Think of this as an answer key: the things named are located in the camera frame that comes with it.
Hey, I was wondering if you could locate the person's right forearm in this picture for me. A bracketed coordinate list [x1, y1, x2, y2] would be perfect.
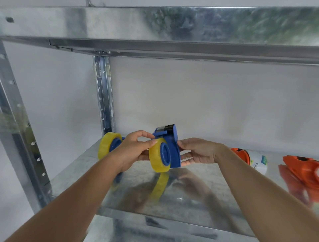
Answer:
[214, 146, 319, 242]

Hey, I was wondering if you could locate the person's right hand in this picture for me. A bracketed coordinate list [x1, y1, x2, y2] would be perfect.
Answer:
[177, 138, 225, 167]

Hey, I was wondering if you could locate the orange tape dispenser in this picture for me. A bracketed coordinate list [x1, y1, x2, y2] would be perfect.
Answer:
[282, 155, 319, 190]
[230, 148, 251, 165]

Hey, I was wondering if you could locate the yellow tape roll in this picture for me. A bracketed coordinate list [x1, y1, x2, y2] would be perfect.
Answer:
[149, 138, 171, 173]
[98, 132, 123, 160]

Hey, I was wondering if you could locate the blue tape dispenser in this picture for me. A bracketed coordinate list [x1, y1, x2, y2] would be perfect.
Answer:
[152, 124, 181, 169]
[109, 136, 126, 153]

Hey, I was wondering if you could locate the person's left hand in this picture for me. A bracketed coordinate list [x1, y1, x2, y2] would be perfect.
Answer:
[110, 130, 158, 174]

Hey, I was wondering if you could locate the perforated metal rack post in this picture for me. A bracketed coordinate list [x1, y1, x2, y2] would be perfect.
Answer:
[0, 41, 53, 214]
[93, 51, 116, 136]

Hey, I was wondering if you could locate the white labelled tape roll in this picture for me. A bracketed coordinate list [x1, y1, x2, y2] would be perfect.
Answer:
[245, 149, 268, 176]

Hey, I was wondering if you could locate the person's left forearm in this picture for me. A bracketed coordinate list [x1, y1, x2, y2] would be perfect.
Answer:
[4, 150, 125, 242]

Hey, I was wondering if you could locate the galvanised metal upper shelf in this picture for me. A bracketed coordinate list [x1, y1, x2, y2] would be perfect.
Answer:
[0, 6, 319, 66]

